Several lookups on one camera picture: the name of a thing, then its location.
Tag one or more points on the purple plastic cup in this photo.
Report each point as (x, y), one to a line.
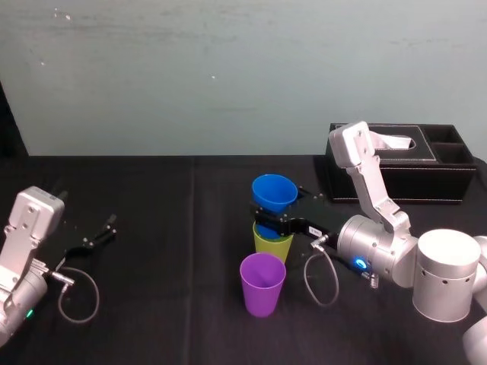
(262, 292)

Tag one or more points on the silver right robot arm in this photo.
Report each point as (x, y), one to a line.
(445, 266)

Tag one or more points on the black leather tissue box organizer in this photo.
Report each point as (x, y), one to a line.
(426, 178)

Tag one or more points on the black upright panel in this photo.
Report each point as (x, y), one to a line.
(11, 125)

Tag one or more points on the black table cloth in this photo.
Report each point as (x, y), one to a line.
(171, 266)

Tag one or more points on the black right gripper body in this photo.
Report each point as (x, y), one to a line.
(317, 218)

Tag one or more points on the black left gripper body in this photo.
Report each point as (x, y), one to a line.
(72, 249)

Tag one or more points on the green plastic cup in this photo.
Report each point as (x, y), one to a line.
(270, 249)

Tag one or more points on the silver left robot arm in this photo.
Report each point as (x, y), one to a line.
(32, 216)

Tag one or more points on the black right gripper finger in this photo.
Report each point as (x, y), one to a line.
(272, 224)
(310, 194)

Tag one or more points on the blue plastic cup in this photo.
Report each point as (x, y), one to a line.
(274, 192)

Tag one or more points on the white tissue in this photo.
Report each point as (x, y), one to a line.
(397, 141)

